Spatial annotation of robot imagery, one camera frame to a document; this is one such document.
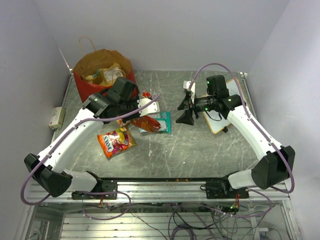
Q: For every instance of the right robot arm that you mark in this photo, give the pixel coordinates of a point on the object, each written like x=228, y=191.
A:
x=275, y=160

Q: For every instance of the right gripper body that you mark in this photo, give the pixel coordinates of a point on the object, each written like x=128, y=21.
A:
x=203, y=104

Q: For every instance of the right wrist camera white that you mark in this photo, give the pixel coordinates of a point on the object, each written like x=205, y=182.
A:
x=190, y=88

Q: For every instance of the orange snack bag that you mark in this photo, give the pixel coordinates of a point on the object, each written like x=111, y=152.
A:
x=123, y=123

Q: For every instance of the teal snack bag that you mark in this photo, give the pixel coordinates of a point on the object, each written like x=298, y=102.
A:
x=164, y=118

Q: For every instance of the gold chips bag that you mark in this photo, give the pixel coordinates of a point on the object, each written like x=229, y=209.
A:
x=105, y=77

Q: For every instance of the small white box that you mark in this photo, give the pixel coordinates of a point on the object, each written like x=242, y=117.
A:
x=57, y=118

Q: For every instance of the orange Fox's candy bag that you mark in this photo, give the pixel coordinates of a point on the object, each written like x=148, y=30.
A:
x=116, y=141

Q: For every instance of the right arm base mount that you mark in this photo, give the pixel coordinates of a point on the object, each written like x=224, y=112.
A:
x=221, y=189

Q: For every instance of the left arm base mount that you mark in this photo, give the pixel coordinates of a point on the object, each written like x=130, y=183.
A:
x=106, y=189

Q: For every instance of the aluminium frame rail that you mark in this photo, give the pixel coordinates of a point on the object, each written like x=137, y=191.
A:
x=150, y=192

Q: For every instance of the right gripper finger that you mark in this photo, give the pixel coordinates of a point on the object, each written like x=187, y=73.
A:
x=186, y=118
x=185, y=104

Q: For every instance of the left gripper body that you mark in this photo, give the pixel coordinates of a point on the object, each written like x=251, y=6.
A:
x=128, y=106

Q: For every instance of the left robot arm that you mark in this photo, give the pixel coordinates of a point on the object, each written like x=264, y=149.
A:
x=48, y=168

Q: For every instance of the small whiteboard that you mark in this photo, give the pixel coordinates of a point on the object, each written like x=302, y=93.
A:
x=217, y=121

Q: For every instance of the red nut mix snack bag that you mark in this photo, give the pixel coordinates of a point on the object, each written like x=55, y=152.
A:
x=145, y=95

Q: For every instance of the dark red Doritos bag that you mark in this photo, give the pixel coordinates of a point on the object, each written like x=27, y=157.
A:
x=146, y=123

